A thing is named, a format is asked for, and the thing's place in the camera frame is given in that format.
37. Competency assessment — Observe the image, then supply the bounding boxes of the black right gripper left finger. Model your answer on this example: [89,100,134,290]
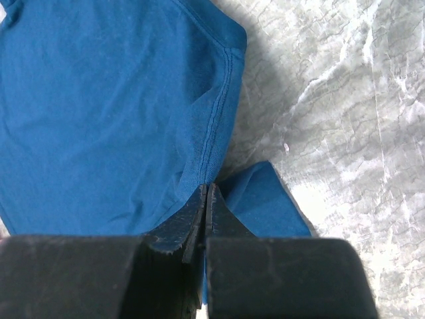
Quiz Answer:
[1,185,207,318]

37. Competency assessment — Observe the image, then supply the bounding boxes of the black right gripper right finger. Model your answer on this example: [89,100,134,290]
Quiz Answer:
[205,185,379,318]

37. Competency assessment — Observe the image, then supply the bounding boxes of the blue t-shirt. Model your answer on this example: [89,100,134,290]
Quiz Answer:
[0,0,315,308]

